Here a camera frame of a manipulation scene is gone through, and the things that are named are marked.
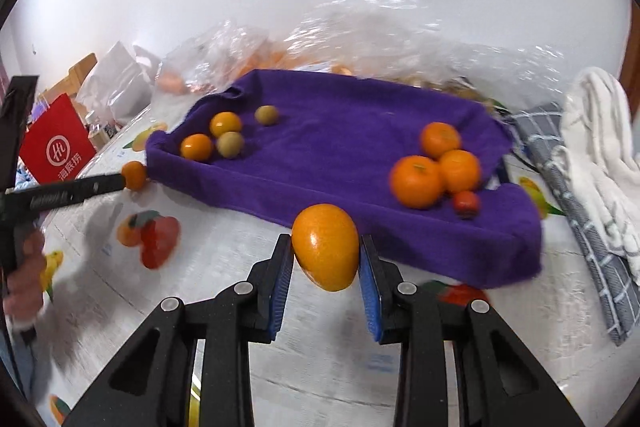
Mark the round orange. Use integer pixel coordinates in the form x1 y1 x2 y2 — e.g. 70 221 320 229
120 160 148 192

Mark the small orange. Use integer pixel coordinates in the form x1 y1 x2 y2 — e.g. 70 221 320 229
180 133 214 162

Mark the large orange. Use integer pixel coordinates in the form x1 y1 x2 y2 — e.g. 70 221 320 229
209 112 243 139

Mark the yellow-green round fruit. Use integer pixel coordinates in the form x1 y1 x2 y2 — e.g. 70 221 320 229
254 105 280 127

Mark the tiny red-orange mandarin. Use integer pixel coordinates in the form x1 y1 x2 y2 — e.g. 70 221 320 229
451 191 480 219

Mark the round orange mandarin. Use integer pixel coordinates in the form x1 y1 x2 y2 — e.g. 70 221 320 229
438 150 482 194

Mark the oval orange fruit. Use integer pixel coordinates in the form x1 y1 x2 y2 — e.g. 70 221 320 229
291 204 359 291

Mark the small orange mandarin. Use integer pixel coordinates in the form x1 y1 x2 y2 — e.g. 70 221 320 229
420 121 462 159

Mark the left hand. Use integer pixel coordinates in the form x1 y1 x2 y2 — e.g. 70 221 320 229
3 229 47 322

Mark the red paper bag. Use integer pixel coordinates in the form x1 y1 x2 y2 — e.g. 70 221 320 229
20 94 96 184

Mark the lace fruit-print tablecloth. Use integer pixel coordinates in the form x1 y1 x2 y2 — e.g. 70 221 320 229
14 91 640 427

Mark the white plastic bag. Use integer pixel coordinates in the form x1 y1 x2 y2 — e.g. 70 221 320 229
76 41 153 127

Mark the cardboard box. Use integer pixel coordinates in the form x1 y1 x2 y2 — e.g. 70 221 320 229
40 53 98 104

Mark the clear plastic bag left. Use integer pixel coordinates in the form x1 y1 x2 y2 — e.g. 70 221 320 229
155 20 284 95

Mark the clear plastic bag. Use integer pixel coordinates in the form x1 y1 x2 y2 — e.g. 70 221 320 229
155 20 284 95
283 0 570 110

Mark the purple towel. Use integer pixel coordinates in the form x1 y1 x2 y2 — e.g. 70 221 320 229
145 69 542 288

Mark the white towel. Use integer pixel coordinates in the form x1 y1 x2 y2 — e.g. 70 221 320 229
552 67 639 282

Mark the grey checked cloth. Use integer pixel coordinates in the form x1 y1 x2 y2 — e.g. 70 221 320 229
503 103 639 346

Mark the clear plastic bag right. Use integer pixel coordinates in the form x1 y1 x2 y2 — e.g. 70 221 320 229
283 0 570 110

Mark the brown wooden door frame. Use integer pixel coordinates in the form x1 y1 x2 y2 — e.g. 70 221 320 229
620 1 640 117

